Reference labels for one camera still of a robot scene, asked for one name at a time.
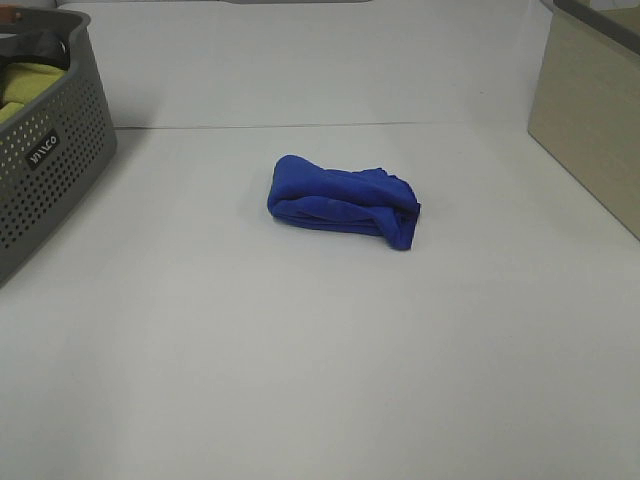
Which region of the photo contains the grey perforated laundry basket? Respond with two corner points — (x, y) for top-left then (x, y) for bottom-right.
(1, 5), (117, 282)

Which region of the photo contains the beige storage box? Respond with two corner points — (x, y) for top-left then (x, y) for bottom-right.
(528, 1), (639, 235)

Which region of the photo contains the blue towel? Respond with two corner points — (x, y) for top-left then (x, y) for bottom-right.
(267, 155), (421, 251)

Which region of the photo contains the yellow-green towel in basket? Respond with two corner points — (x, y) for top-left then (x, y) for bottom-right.
(1, 63), (66, 123)

